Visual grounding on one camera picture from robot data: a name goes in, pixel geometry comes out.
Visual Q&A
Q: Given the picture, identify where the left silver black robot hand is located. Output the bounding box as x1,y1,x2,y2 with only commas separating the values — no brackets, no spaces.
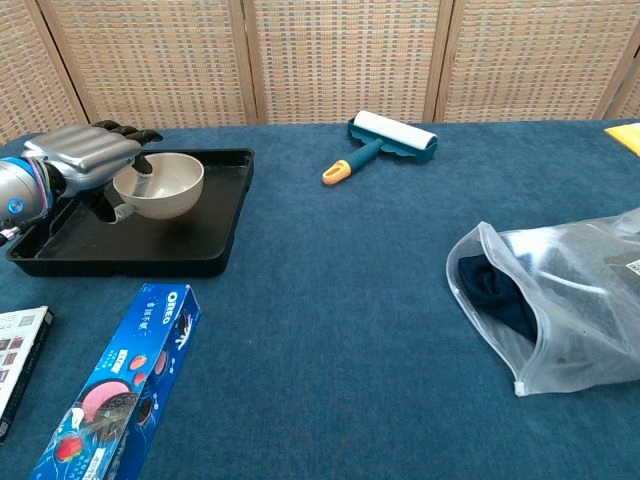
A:
20,119,164,224

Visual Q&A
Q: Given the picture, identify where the white bowl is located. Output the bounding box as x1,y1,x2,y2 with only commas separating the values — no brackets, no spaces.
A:
112,152,206,221

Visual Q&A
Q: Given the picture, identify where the black rectangular tray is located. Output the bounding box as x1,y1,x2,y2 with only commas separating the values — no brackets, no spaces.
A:
6,147,256,278

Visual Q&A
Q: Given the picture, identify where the white box with picture grid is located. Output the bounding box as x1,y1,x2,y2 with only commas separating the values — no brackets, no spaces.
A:
0,305,55,445

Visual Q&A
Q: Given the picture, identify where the long blue Oreo box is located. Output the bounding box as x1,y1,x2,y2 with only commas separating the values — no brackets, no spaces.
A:
29,283,202,480

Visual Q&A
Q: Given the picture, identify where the woven wooden folding screen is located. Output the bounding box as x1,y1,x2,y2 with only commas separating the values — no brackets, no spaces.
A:
0,0,640,147

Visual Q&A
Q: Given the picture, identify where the teal lint roller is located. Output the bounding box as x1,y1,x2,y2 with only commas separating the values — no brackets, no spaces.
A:
321,110,439,187

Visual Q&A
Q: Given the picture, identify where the dark blue cloth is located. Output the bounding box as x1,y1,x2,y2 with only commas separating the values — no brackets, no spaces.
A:
457,254,539,344

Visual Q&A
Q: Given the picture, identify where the transparent zip bag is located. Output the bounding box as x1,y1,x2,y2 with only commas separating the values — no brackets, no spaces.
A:
445,207,640,398

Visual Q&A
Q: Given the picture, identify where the yellow and white paper booklet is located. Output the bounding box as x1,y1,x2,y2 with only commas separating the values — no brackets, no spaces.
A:
603,122,640,159

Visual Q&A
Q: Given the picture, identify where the black tag with QR code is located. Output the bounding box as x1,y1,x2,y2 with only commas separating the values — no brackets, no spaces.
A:
602,251,640,282

